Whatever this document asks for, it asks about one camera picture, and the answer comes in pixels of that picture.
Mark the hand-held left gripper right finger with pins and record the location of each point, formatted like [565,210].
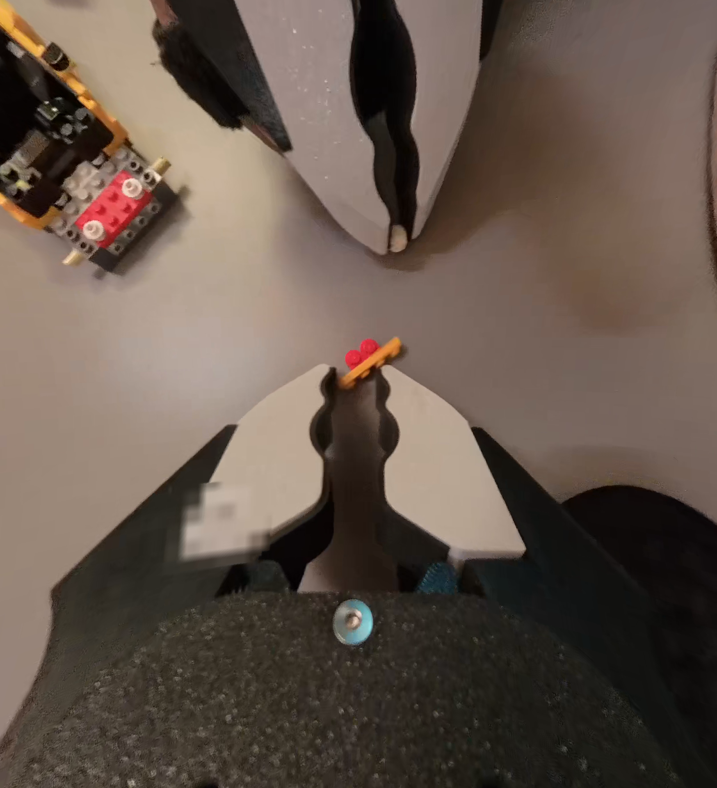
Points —
[451,480]

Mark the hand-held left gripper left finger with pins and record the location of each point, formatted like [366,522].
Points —
[272,443]

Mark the yellow lego car model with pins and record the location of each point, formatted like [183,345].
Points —
[112,203]

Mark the white round lego stud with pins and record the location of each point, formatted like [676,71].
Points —
[399,239]

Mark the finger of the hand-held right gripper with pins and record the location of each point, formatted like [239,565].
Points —
[444,92]
[309,92]

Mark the orange and red lego assembly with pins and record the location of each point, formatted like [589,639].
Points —
[358,356]

